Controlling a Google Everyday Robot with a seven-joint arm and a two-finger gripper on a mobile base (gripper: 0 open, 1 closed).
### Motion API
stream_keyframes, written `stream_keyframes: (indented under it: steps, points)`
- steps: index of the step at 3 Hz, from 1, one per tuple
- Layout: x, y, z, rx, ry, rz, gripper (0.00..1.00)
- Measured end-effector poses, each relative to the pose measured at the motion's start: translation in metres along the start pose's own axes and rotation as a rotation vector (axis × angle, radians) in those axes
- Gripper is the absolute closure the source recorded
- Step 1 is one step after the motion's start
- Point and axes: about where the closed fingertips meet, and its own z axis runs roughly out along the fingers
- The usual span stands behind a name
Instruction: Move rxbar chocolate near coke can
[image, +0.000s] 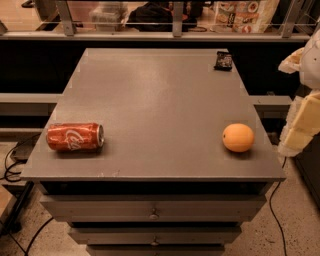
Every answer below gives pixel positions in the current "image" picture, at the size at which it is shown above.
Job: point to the red coke can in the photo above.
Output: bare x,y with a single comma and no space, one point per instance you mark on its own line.
75,136

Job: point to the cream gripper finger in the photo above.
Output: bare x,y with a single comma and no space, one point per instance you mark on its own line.
292,63
302,124

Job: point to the black bag behind rail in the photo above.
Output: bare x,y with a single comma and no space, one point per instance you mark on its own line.
158,16

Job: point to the clear plastic container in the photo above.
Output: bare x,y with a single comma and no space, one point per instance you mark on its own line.
109,16

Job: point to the top drawer knob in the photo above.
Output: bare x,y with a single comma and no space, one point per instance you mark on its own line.
154,215

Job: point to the orange fruit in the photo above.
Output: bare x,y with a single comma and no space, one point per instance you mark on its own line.
238,137

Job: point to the drawer knob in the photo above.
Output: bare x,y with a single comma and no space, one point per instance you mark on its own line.
154,215
154,242

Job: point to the metal railing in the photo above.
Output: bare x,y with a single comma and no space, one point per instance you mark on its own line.
294,20

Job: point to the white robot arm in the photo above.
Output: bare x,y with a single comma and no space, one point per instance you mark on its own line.
310,65

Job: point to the printed snack bag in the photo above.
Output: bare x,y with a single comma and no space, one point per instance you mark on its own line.
244,16

